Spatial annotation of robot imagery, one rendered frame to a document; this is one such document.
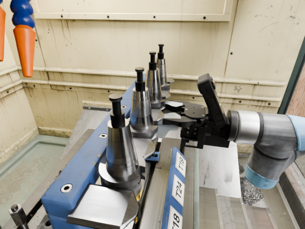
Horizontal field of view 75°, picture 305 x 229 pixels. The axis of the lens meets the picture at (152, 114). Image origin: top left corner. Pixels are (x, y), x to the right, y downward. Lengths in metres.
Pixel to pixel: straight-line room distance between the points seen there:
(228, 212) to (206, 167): 0.22
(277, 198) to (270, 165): 0.57
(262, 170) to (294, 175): 0.50
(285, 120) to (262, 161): 0.11
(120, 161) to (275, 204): 0.89
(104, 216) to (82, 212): 0.03
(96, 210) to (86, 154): 0.09
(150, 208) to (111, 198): 0.38
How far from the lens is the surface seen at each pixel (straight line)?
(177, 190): 0.62
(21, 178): 1.35
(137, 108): 0.33
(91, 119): 1.22
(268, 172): 0.54
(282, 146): 0.50
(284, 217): 1.04
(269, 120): 0.48
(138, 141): 0.34
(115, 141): 0.24
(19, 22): 0.21
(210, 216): 0.84
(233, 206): 0.93
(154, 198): 0.65
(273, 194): 1.10
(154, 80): 0.43
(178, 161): 0.70
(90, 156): 0.30
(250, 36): 1.03
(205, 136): 0.48
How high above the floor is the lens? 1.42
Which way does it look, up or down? 29 degrees down
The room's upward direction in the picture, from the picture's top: straight up
